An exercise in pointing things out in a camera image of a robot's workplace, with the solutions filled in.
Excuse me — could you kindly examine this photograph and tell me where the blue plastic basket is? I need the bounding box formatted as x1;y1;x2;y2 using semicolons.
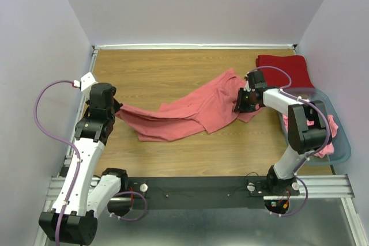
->
285;88;351;166

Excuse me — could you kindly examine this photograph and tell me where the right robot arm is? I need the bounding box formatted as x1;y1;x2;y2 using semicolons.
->
234;69;332;195

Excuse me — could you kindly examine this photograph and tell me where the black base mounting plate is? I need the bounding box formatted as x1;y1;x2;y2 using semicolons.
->
129;175;299;211

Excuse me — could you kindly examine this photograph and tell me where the aluminium back rail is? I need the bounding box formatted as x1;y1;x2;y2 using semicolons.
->
93;43;295;50

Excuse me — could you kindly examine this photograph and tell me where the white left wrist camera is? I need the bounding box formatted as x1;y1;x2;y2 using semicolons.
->
72;72;98;96

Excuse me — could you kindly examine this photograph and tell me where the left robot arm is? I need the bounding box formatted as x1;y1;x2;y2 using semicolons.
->
39;81;128;245

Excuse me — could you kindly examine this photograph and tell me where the aluminium rail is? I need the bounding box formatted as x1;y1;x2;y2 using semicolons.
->
46;174;355;200
93;43;295;50

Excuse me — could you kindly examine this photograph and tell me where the light pink t-shirt in basket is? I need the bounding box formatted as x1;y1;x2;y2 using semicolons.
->
281;113;340;159

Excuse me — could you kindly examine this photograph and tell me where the folded red t-shirt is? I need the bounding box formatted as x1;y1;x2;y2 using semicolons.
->
255;55;314;88

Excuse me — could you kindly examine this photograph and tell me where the salmon pink t-shirt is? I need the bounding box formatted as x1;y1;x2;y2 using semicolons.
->
116;69;260;142

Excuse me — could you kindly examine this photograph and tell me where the aluminium front rail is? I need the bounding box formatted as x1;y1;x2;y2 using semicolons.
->
46;174;355;200

